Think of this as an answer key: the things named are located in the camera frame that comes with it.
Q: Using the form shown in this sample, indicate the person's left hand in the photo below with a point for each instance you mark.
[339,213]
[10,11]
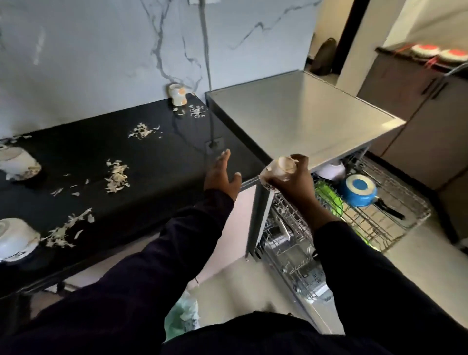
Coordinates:
[221,179]

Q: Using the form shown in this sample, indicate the person's right hand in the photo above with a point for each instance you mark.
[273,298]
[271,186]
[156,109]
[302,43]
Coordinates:
[298,188]

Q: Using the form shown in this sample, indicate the pink bowl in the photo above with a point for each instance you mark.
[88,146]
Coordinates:
[331,171]

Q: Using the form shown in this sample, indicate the cream round plate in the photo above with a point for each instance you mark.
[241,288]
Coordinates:
[284,228]

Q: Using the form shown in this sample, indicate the blue saucepan with black handle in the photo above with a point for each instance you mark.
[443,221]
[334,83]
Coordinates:
[358,190]

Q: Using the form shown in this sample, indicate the silver dishwasher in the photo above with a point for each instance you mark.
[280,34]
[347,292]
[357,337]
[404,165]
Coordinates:
[300,117]

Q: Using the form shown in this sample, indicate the person's right forearm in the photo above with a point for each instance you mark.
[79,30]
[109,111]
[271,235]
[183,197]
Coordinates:
[384,300]

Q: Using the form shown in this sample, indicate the person's left forearm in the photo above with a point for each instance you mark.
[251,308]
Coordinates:
[128,292]

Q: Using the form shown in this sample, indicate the white base cabinet door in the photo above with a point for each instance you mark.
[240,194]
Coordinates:
[109,263]
[234,226]

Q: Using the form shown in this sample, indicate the dark bag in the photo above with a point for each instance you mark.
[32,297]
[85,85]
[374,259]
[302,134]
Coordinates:
[323,56]

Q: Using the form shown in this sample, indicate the brown cabinet door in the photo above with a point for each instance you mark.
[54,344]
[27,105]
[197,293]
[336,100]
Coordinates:
[395,95]
[431,139]

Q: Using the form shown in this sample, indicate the teal waste bin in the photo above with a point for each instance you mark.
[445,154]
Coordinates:
[181,318]

